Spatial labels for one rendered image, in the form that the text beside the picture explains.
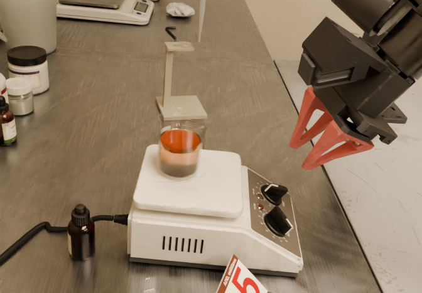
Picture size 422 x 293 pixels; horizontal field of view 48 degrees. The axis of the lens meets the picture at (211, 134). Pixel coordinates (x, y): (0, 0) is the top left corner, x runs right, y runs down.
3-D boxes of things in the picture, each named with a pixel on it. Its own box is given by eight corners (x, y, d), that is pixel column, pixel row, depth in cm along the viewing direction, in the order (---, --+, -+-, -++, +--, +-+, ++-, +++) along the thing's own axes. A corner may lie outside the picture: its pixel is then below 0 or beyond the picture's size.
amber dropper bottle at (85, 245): (100, 246, 56) (99, 200, 52) (88, 264, 53) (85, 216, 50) (77, 239, 56) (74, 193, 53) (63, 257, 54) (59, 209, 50)
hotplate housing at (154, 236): (287, 208, 65) (298, 161, 61) (299, 282, 54) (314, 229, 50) (127, 192, 65) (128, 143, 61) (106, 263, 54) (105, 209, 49)
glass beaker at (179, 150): (149, 180, 54) (151, 118, 50) (162, 155, 59) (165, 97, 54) (200, 190, 53) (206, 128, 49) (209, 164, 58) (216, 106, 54)
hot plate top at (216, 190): (240, 158, 61) (241, 152, 60) (242, 219, 50) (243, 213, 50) (147, 148, 60) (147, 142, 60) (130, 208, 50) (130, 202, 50)
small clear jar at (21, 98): (35, 115, 80) (32, 87, 77) (5, 118, 78) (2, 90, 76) (33, 103, 84) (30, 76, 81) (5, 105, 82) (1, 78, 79)
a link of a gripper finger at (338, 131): (295, 177, 52) (357, 118, 48) (269, 132, 57) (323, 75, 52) (331, 187, 56) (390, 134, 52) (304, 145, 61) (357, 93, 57)
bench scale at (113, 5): (147, 28, 126) (148, 10, 123) (49, 19, 124) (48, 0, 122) (154, 8, 142) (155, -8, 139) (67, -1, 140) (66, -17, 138)
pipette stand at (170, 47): (195, 98, 92) (201, 35, 85) (206, 118, 85) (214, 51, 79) (155, 100, 89) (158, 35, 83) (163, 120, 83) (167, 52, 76)
